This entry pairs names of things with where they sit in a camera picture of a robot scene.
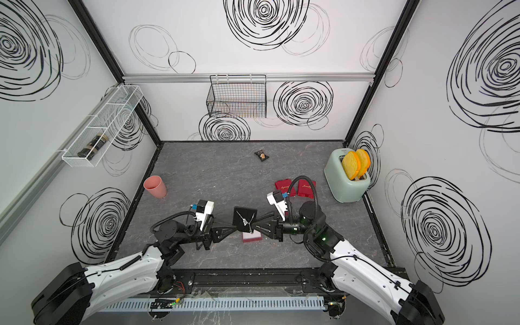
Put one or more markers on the black vertical frame post left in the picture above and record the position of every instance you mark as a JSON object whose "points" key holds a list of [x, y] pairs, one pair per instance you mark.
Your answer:
{"points": [[95, 35]]}

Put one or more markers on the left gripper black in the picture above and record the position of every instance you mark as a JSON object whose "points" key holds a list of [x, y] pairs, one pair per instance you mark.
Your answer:
{"points": [[214, 234]]}

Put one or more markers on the small black snack packet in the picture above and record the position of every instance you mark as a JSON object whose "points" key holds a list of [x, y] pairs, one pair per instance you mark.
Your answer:
{"points": [[261, 155]]}

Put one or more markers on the mint green toaster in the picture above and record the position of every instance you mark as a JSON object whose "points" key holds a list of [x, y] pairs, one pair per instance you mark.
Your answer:
{"points": [[343, 189]]}

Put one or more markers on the white slotted cable duct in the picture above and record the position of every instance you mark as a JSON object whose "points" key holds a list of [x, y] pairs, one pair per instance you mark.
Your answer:
{"points": [[219, 304]]}

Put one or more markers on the red jewelry box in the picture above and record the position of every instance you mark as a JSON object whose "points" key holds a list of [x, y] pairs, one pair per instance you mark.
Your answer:
{"points": [[251, 236]]}

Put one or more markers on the white wire wall shelf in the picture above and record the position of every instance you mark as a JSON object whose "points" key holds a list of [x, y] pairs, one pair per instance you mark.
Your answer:
{"points": [[117, 119]]}

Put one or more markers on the dark bottle on shelf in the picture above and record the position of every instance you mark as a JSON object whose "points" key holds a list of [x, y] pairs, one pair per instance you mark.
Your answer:
{"points": [[93, 147]]}

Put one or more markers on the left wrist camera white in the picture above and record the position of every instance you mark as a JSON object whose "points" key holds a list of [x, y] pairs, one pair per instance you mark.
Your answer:
{"points": [[203, 209]]}

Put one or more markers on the yellow toast slice front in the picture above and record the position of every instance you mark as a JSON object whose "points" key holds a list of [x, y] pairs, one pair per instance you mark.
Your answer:
{"points": [[351, 165]]}

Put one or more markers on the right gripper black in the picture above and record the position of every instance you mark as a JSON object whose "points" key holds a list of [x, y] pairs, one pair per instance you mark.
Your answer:
{"points": [[277, 229]]}

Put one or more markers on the black wire wall basket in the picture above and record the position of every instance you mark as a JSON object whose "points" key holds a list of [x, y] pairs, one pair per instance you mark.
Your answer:
{"points": [[239, 95]]}

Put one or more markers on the black vertical frame post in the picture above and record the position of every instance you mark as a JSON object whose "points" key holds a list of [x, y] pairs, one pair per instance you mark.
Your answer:
{"points": [[391, 48], [95, 35]]}

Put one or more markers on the black vertical frame post right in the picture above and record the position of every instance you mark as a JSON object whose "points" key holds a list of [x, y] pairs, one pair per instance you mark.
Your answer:
{"points": [[391, 48]]}

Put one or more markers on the orange toast slice back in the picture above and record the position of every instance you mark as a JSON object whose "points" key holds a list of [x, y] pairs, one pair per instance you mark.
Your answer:
{"points": [[365, 161]]}

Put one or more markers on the pink plastic cup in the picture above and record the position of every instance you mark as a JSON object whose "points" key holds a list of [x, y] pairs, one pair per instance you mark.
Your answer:
{"points": [[155, 186]]}

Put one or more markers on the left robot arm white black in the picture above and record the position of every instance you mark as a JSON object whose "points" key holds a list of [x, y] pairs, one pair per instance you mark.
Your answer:
{"points": [[78, 292]]}

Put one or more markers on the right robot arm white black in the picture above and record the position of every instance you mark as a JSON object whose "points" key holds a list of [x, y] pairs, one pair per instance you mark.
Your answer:
{"points": [[346, 269]]}

